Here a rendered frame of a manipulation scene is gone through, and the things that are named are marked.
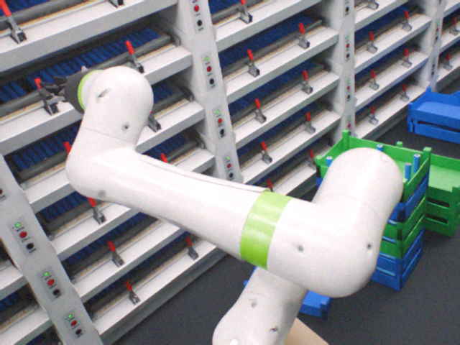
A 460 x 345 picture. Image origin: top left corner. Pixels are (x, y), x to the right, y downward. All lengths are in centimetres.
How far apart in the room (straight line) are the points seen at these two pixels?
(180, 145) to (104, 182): 87
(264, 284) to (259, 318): 8
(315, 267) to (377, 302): 112
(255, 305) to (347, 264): 41
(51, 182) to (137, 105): 62
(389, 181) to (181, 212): 33
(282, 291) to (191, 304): 84
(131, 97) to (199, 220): 24
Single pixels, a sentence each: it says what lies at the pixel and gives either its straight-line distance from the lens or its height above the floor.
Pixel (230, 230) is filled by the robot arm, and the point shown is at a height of 92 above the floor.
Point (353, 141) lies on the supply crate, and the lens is 172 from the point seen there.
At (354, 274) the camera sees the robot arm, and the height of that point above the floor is 88.
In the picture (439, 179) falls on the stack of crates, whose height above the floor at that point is 16.
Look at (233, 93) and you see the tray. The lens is 162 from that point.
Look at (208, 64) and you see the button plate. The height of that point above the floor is 82.
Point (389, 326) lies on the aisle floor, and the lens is 171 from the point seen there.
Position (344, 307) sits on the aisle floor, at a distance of 174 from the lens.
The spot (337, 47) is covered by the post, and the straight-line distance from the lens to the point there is 201.
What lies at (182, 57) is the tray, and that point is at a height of 87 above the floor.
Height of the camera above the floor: 137
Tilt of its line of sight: 35 degrees down
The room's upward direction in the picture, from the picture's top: 12 degrees counter-clockwise
